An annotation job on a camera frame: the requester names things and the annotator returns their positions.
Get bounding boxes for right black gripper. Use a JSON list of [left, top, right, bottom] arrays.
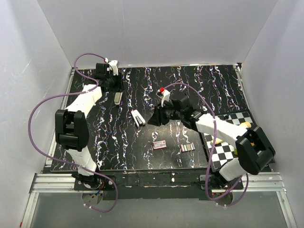
[[147, 101, 183, 127]]

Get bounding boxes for white black stapler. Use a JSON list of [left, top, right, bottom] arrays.
[[131, 110, 146, 128]]

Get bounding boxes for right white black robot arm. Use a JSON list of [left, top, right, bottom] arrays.
[[148, 88, 276, 189]]

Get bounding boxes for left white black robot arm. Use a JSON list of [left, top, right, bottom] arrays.
[[55, 60, 124, 190]]

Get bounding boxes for red white staple box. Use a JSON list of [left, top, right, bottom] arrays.
[[153, 140, 167, 150]]

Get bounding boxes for silver staple strips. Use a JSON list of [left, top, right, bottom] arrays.
[[180, 143, 195, 152]]

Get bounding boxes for black white checkered board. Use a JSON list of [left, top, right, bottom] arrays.
[[201, 110, 256, 172]]

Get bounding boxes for wooden peg doll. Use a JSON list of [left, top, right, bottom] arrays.
[[215, 122, 252, 145]]

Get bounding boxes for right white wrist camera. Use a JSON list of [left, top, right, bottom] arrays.
[[156, 87, 171, 107]]

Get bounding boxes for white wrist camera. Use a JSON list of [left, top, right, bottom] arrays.
[[104, 58, 119, 76], [156, 87, 171, 107]]

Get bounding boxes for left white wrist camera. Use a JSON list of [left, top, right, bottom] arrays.
[[104, 58, 119, 76]]

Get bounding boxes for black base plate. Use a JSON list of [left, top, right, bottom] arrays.
[[73, 169, 243, 201]]

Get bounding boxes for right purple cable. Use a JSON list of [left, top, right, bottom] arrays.
[[163, 83, 249, 201]]

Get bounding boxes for aluminium mounting rail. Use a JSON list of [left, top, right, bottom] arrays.
[[26, 172, 285, 214]]

